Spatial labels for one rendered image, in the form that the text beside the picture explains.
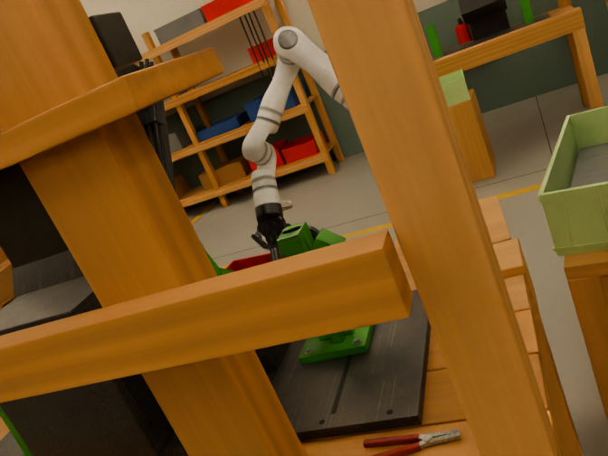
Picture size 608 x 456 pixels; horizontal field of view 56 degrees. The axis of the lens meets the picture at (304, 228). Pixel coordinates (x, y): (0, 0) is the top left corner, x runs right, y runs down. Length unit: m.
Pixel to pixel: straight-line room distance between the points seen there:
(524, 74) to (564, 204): 5.19
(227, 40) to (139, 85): 6.52
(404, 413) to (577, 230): 0.70
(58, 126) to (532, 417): 0.66
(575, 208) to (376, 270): 0.90
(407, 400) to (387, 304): 0.39
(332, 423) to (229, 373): 0.27
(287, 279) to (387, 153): 0.18
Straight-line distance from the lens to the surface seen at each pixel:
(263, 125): 1.63
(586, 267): 1.48
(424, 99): 0.61
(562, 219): 1.49
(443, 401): 1.02
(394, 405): 1.02
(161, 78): 0.72
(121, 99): 0.67
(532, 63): 6.60
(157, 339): 0.78
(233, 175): 7.01
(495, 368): 0.74
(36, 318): 1.14
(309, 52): 1.64
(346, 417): 1.04
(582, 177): 1.81
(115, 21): 0.86
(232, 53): 7.18
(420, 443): 0.95
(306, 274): 0.64
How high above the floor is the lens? 1.50
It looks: 17 degrees down
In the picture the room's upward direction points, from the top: 23 degrees counter-clockwise
